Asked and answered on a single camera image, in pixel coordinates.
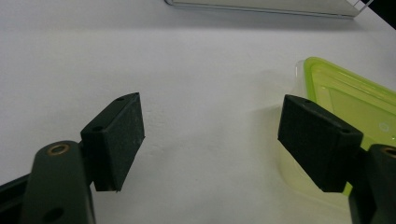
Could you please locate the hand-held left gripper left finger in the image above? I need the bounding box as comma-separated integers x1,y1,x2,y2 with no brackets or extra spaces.
19,91,146,224

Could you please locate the clear plastic tray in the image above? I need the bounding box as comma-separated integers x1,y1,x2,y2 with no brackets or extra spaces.
163,0,374,20

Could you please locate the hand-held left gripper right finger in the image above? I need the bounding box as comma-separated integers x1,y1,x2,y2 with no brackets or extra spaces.
277,94,396,224

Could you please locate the green-lidded clear food container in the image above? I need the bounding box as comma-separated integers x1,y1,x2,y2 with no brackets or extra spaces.
277,56,396,209

